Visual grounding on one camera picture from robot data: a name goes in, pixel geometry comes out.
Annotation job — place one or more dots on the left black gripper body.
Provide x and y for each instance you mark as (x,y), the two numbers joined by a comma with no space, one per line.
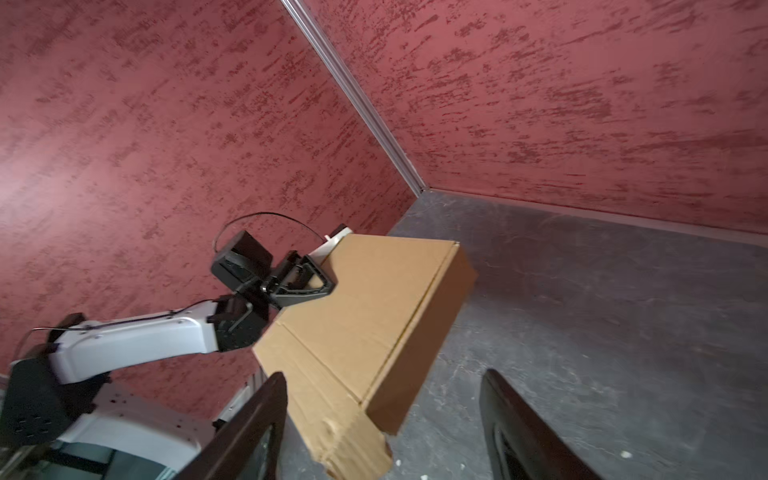
(262,288)

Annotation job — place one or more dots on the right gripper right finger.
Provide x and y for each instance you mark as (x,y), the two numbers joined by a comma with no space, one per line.
(520,444)

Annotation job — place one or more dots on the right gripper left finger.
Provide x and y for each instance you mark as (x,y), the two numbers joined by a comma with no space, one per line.
(248,446)

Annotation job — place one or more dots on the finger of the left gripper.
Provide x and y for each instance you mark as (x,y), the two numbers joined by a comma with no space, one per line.
(298,279)

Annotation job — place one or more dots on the brown cardboard box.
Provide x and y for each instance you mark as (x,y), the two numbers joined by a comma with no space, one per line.
(355,360)

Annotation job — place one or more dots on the left aluminium corner post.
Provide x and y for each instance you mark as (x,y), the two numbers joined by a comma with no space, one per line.
(344,78)

